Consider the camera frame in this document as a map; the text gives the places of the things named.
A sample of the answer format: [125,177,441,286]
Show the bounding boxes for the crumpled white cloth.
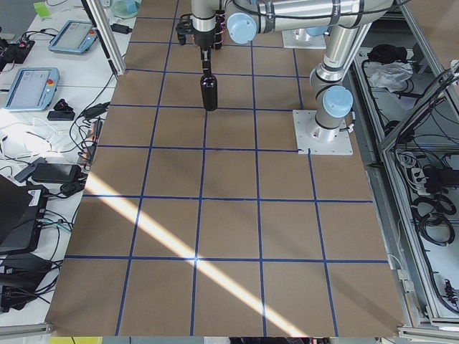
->
[369,62,413,92]

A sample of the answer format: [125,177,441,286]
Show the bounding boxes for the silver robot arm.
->
[295,26,328,42]
[176,0,392,143]

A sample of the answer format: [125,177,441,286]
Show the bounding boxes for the upper blue teach pendant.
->
[48,20,97,54]

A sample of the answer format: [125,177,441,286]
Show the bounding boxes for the dark glass wine bottle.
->
[200,74,218,111]

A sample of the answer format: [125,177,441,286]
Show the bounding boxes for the white power strip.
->
[398,152,429,196]

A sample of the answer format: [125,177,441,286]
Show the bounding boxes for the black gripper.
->
[176,13,225,75]

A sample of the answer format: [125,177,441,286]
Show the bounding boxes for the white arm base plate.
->
[293,110,353,156]
[282,28,327,49]

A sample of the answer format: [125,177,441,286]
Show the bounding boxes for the lower blue teach pendant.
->
[4,67,60,112]

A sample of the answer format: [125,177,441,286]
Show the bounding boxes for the small black box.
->
[47,110,75,122]

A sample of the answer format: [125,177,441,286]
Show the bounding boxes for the aluminium frame post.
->
[81,0,126,76]

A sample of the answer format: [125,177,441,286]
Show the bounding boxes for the black laptop computer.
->
[1,176,49,255]

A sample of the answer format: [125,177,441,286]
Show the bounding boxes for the green bowl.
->
[110,0,141,19]

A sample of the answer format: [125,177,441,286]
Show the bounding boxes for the green sticky note pad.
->
[33,1,50,18]

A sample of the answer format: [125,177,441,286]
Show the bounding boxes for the blue teach pendant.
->
[4,67,60,112]
[48,20,97,54]

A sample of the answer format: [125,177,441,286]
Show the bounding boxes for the aluminium side frame rail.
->
[349,1,458,343]

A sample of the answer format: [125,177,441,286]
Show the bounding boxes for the coiled black cable bundle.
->
[410,195,458,248]

